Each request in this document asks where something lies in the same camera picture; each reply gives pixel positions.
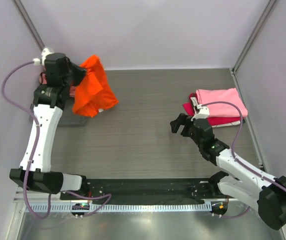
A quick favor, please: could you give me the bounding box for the orange t shirt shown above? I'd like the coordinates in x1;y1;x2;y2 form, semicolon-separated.
72;55;119;118

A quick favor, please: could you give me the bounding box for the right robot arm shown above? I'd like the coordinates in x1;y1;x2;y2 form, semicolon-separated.
170;113;286;230

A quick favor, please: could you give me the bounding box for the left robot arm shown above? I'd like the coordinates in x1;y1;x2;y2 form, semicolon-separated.
9;48;89;200

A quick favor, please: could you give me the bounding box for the salmon pink crumpled t shirt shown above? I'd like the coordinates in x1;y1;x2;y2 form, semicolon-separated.
39;72;75;98

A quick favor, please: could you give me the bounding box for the magenta folded t shirt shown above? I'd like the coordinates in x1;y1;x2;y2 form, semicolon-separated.
182;93;241;128

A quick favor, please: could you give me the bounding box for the clear grey plastic bin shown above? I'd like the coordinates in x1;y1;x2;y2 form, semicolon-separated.
29;94;88;128

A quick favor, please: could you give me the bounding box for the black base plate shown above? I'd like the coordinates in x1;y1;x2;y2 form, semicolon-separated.
59;177;238;201

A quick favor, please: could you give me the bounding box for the left frame post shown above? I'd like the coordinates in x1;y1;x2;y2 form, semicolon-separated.
12;0;45;51

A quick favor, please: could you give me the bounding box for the frame post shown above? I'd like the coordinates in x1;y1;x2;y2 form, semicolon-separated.
230;0;279;75
12;0;45;51

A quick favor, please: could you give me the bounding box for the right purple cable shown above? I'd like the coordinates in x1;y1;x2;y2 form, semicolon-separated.
195;100;286;223

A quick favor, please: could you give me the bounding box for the slotted cable duct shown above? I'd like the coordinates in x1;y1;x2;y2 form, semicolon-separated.
24;202;212;213

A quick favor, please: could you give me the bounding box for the right frame post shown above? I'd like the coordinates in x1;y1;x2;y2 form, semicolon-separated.
230;0;279;75

